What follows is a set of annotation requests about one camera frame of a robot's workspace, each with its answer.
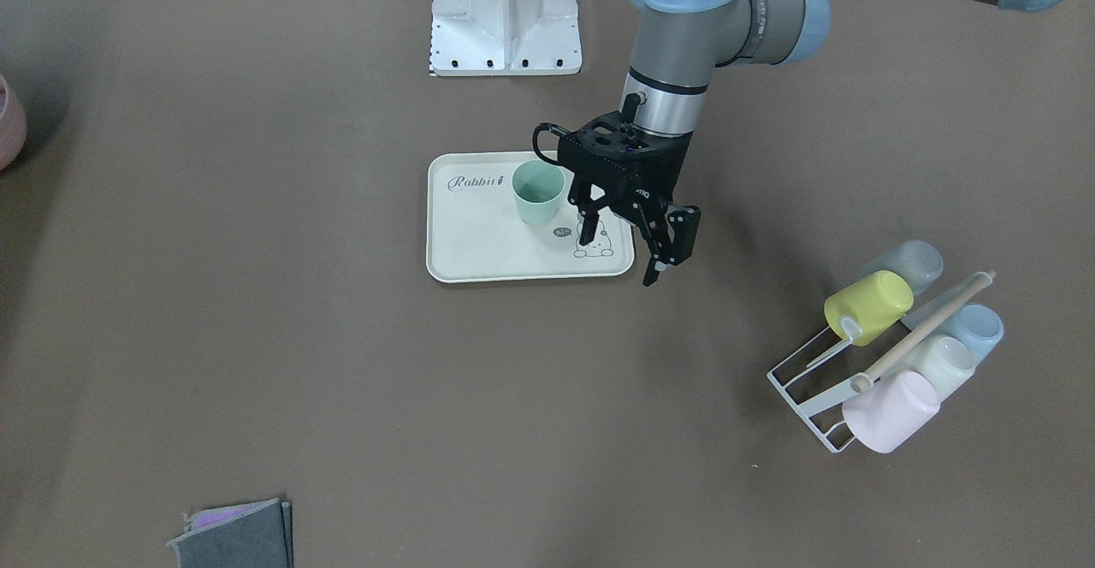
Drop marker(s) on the pink ceramic bowl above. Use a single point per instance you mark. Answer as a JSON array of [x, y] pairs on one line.
[[13, 124]]

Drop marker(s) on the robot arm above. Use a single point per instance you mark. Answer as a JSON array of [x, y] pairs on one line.
[[680, 44]]

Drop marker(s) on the green plastic cup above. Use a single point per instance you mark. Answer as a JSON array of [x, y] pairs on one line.
[[537, 187]]

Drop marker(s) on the white wire cup rack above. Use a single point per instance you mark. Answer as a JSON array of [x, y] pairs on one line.
[[819, 376]]

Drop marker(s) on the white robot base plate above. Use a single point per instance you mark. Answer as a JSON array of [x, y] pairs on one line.
[[475, 38]]

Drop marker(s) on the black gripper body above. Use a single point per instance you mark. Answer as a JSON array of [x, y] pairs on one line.
[[663, 168]]

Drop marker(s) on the grey plastic cup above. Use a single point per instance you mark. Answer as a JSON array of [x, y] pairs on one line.
[[920, 264]]

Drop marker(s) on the folded grey cloth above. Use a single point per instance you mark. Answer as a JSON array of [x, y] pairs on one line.
[[254, 534]]

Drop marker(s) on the cream white plastic cup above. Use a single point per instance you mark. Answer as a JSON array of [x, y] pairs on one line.
[[944, 361]]

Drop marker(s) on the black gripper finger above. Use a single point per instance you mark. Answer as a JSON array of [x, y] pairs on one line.
[[591, 227], [670, 237]]

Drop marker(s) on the pink plastic cup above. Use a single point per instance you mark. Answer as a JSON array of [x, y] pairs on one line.
[[891, 412]]

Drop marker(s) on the yellow plastic cup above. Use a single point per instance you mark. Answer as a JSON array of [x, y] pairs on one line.
[[862, 311]]

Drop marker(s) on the light blue plastic cup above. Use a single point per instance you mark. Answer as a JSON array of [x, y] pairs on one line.
[[977, 327]]

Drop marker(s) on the cream rabbit print tray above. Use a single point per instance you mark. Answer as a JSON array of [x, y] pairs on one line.
[[475, 233]]

